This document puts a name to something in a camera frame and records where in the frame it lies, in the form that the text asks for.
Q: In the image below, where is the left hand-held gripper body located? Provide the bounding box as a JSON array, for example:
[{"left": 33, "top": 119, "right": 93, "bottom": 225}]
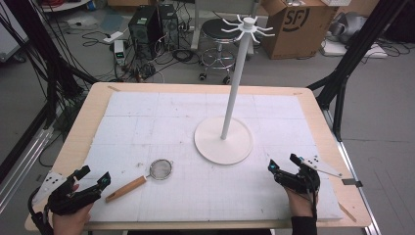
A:
[{"left": 32, "top": 171, "right": 102, "bottom": 216}]

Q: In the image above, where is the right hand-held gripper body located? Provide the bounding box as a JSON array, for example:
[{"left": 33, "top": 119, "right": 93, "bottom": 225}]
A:
[{"left": 273, "top": 156, "right": 344, "bottom": 195}]

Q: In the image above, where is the metal strainer with wooden handle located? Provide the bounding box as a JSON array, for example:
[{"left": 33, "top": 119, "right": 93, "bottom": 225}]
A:
[{"left": 105, "top": 159, "right": 174, "bottom": 204}]

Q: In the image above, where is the white hook rack stand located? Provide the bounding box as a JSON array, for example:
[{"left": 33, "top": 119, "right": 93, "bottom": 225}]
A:
[{"left": 194, "top": 14, "right": 276, "bottom": 165}]

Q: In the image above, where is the person's right hand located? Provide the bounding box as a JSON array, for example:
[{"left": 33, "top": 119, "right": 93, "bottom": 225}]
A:
[{"left": 285, "top": 188, "right": 318, "bottom": 217}]

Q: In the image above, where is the person's left hand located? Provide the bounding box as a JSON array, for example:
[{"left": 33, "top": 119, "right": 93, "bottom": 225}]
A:
[{"left": 52, "top": 202, "right": 94, "bottom": 235}]

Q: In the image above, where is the black tape strip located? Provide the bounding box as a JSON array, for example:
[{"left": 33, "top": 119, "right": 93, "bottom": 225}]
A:
[{"left": 342, "top": 178, "right": 363, "bottom": 188}]

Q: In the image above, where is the white grid mat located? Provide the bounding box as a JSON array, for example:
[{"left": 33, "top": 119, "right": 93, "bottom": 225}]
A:
[{"left": 64, "top": 91, "right": 344, "bottom": 223}]

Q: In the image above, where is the brown cardboard box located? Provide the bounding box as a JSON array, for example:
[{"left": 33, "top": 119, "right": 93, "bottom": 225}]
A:
[{"left": 260, "top": 0, "right": 341, "bottom": 61}]

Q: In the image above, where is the white power supply unit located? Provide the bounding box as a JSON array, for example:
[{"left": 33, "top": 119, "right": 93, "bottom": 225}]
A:
[{"left": 114, "top": 39, "right": 127, "bottom": 67}]

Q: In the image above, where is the white power strip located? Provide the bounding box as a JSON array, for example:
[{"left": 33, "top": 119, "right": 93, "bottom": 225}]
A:
[{"left": 103, "top": 30, "right": 124, "bottom": 45}]

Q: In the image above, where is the grey bag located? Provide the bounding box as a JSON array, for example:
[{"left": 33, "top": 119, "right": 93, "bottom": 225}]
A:
[{"left": 328, "top": 12, "right": 369, "bottom": 45}]

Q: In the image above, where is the black round stool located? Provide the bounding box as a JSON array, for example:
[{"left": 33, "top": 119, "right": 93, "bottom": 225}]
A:
[{"left": 198, "top": 18, "right": 242, "bottom": 86}]

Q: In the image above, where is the large black computer tower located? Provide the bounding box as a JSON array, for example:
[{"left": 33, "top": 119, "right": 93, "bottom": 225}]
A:
[{"left": 127, "top": 4, "right": 164, "bottom": 61}]

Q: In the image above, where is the white round table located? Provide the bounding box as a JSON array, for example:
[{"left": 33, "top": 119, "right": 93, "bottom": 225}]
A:
[{"left": 41, "top": 0, "right": 91, "bottom": 14}]

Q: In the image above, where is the small black computer tower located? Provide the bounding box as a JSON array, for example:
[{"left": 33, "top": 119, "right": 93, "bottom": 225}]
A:
[{"left": 158, "top": 3, "right": 180, "bottom": 51}]

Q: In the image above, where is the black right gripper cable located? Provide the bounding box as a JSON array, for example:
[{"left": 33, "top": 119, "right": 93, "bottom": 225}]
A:
[{"left": 308, "top": 180, "right": 319, "bottom": 219}]

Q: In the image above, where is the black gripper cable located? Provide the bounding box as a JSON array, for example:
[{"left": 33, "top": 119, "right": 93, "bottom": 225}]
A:
[
  {"left": 27, "top": 187, "right": 54, "bottom": 235},
  {"left": 308, "top": 180, "right": 319, "bottom": 219}
]

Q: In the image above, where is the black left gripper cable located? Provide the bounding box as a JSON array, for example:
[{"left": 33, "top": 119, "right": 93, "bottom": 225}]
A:
[{"left": 27, "top": 187, "right": 54, "bottom": 235}]

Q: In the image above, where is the aluminium rail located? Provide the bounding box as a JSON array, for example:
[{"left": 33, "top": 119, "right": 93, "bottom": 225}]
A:
[
  {"left": 322, "top": 109, "right": 383, "bottom": 235},
  {"left": 0, "top": 125, "right": 55, "bottom": 214}
]

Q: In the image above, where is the black metal frame stand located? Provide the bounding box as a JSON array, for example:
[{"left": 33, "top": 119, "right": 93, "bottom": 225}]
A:
[
  {"left": 0, "top": 0, "right": 99, "bottom": 131},
  {"left": 306, "top": 0, "right": 410, "bottom": 142}
]

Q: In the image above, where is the coiled black cable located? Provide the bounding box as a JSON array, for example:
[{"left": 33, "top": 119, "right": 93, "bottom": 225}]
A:
[{"left": 171, "top": 48, "right": 200, "bottom": 65}]

